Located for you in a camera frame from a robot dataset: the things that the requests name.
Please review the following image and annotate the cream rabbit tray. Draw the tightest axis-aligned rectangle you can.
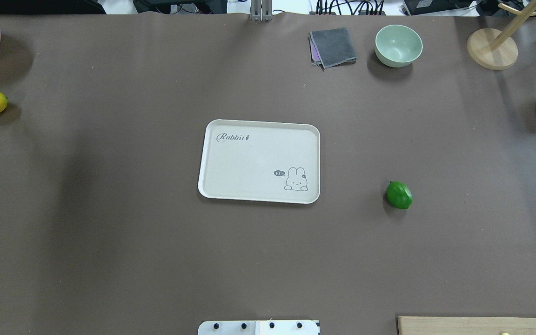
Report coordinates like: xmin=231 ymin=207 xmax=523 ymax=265
xmin=198 ymin=119 xmax=321 ymax=204

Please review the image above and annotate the grey folded cloth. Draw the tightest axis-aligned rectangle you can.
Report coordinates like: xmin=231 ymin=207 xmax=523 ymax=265
xmin=309 ymin=27 xmax=357 ymax=69

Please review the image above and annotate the green bowl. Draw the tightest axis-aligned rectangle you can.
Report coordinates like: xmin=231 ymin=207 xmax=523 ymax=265
xmin=375 ymin=25 xmax=423 ymax=68

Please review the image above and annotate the green lime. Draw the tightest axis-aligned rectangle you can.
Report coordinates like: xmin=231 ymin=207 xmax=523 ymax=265
xmin=386 ymin=181 xmax=413 ymax=210

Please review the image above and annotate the wooden cutting board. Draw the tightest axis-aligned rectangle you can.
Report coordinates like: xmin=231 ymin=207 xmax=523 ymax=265
xmin=397 ymin=316 xmax=536 ymax=335

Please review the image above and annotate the wooden mug tree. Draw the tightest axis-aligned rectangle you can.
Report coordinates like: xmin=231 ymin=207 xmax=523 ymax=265
xmin=467 ymin=0 xmax=536 ymax=71

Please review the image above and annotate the aluminium frame post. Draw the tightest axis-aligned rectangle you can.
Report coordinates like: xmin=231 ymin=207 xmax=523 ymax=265
xmin=250 ymin=0 xmax=273 ymax=21

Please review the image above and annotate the white pole base plate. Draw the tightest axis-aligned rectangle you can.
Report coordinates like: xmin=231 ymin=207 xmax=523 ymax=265
xmin=197 ymin=320 xmax=321 ymax=335

